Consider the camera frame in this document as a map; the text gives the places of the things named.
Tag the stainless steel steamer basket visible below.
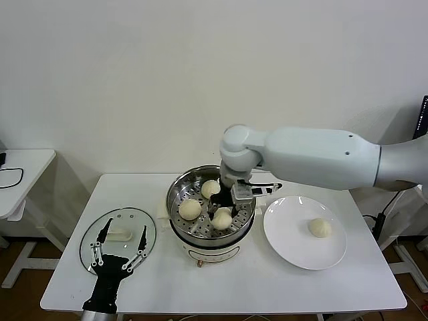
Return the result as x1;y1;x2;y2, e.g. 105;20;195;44
166;166;257;242

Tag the white round plate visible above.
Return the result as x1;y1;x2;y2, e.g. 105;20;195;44
263;195;348;271

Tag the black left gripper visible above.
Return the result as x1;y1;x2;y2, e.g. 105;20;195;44
82;217;148;314

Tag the white steamed baozi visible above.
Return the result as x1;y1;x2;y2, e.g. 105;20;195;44
201;179;222;198
179;199;203;221
307;217;332;239
211;207;233;231

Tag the white electric cooker base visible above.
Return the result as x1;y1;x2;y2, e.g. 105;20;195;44
156;163;267;269

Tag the thin black looped cable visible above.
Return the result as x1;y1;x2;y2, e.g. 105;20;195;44
0;167;25;190

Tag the white side desk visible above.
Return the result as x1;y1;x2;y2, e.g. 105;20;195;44
379;185;428;285
0;148;68;289

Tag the black power strip with cable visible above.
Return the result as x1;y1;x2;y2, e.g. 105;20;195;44
362;191;404;242

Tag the open dark laptop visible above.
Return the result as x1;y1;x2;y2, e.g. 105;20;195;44
413;95;428;140

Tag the round glass pot lid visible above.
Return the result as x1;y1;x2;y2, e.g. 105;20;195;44
79;207;158;278

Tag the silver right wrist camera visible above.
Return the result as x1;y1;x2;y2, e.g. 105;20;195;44
230;180;282;203

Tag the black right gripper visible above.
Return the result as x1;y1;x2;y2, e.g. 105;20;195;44
207;180;241;222

